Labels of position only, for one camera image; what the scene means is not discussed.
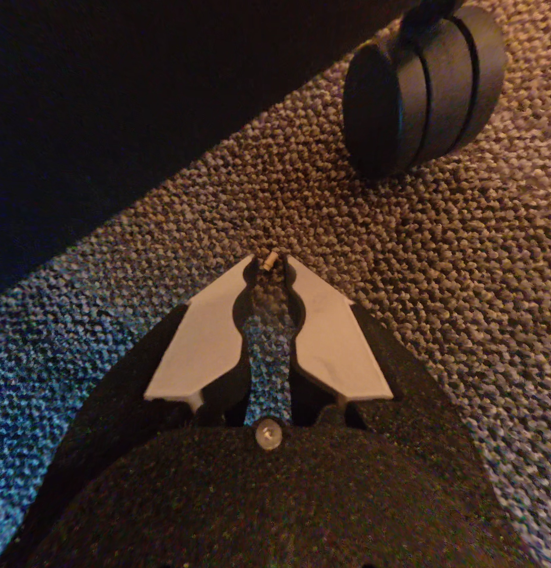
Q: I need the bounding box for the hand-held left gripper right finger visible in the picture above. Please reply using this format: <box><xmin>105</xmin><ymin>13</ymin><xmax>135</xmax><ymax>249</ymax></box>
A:
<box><xmin>284</xmin><ymin>255</ymin><xmax>394</xmax><ymax>411</ymax></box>

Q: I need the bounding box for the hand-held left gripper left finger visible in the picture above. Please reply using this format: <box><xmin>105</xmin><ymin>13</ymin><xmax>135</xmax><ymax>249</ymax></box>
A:
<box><xmin>143</xmin><ymin>254</ymin><xmax>258</xmax><ymax>413</ymax></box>

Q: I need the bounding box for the large dark object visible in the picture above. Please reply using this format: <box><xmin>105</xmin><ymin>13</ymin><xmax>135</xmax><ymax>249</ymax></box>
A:
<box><xmin>0</xmin><ymin>0</ymin><xmax>420</xmax><ymax>300</ymax></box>

